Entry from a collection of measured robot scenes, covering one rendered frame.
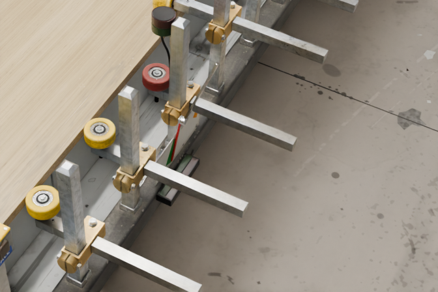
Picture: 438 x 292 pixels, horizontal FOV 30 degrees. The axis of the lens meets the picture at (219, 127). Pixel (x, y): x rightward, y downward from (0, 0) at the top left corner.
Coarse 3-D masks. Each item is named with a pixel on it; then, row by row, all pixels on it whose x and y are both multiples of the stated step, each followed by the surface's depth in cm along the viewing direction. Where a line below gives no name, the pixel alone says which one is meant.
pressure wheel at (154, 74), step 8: (152, 64) 223; (160, 64) 224; (144, 72) 221; (152, 72) 222; (160, 72) 222; (168, 72) 222; (144, 80) 220; (152, 80) 219; (160, 80) 219; (168, 80) 220; (152, 88) 220; (160, 88) 220
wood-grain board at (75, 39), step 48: (0, 0) 238; (48, 0) 239; (96, 0) 241; (144, 0) 242; (0, 48) 224; (48, 48) 226; (96, 48) 227; (144, 48) 228; (0, 96) 212; (48, 96) 214; (96, 96) 215; (0, 144) 202; (48, 144) 203; (0, 192) 192
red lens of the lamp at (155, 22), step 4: (172, 8) 201; (152, 12) 199; (152, 16) 198; (152, 20) 199; (156, 20) 198; (172, 20) 198; (156, 24) 198; (160, 24) 198; (164, 24) 198; (168, 24) 198; (160, 28) 199; (164, 28) 199
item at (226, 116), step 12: (156, 96) 226; (168, 96) 224; (204, 108) 220; (216, 108) 220; (216, 120) 221; (228, 120) 219; (240, 120) 218; (252, 120) 218; (252, 132) 218; (264, 132) 216; (276, 132) 216; (276, 144) 216; (288, 144) 214
